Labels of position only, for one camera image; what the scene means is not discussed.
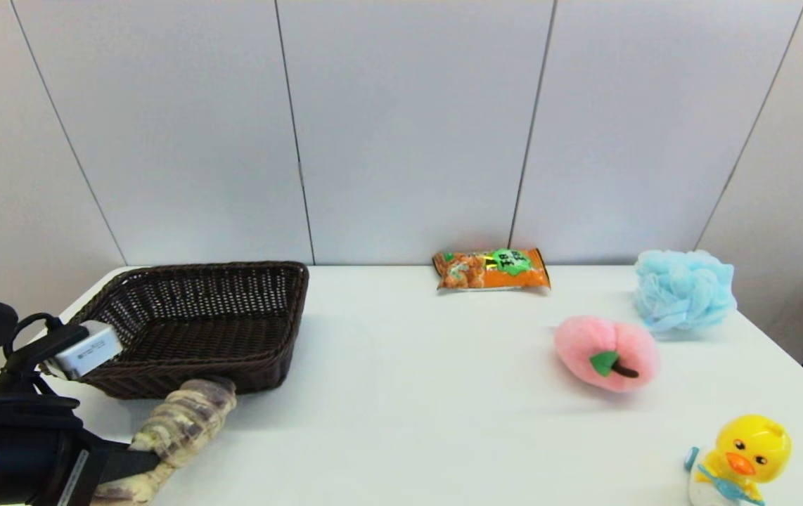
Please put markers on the light blue bath loofah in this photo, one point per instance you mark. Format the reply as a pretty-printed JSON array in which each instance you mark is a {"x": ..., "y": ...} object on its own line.
[{"x": 684, "y": 292}]

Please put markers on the long striped bread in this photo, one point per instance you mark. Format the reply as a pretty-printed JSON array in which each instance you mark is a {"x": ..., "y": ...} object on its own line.
[{"x": 190, "y": 414}]

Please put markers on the orange snack packet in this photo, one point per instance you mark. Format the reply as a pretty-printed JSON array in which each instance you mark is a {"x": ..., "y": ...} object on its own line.
[{"x": 489, "y": 270}]

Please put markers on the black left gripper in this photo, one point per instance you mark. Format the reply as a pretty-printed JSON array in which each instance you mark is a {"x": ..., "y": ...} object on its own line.
[{"x": 71, "y": 471}]

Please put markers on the pink plush peach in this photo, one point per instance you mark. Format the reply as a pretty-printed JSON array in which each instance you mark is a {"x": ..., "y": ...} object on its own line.
[{"x": 584, "y": 348}]

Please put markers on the dark brown wicker basket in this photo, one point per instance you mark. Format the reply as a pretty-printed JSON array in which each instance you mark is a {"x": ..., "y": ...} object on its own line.
[{"x": 219, "y": 365}]

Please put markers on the yellow duck toy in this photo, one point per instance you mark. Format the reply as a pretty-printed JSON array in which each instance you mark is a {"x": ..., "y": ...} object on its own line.
[{"x": 753, "y": 446}]

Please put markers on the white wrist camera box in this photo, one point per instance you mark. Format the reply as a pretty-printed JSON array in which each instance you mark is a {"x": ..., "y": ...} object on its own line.
[{"x": 88, "y": 351}]

